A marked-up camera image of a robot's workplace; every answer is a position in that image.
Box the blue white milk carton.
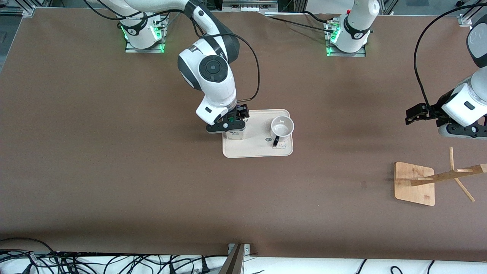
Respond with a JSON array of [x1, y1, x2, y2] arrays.
[[224, 114, 246, 140]]

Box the white cup black handle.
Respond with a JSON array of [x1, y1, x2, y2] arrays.
[[270, 115, 295, 148]]

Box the wooden cup rack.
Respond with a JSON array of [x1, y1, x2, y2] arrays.
[[394, 147, 487, 207]]

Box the cream plastic tray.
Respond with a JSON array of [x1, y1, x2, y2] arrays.
[[222, 109, 294, 158]]

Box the silver aluminium corner profile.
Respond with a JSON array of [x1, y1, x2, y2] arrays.
[[458, 0, 487, 27]]

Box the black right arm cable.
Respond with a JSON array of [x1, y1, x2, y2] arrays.
[[190, 19, 261, 102]]

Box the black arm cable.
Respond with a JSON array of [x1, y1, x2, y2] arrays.
[[190, 19, 261, 102], [414, 2, 487, 109]]

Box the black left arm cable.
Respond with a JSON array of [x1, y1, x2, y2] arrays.
[[414, 2, 487, 109]]

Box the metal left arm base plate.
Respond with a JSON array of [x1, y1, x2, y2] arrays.
[[325, 21, 367, 57]]

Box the black base power cable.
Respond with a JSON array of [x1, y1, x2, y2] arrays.
[[266, 11, 341, 35]]

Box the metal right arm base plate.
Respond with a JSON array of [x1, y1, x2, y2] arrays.
[[125, 21, 166, 54]]

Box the aluminium frame profile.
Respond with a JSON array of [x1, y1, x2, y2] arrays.
[[222, 0, 279, 13]]

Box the dark camera pole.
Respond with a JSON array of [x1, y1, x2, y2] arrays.
[[219, 244, 245, 274]]

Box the tangled black cable bundle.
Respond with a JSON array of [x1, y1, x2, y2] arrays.
[[0, 238, 229, 274]]

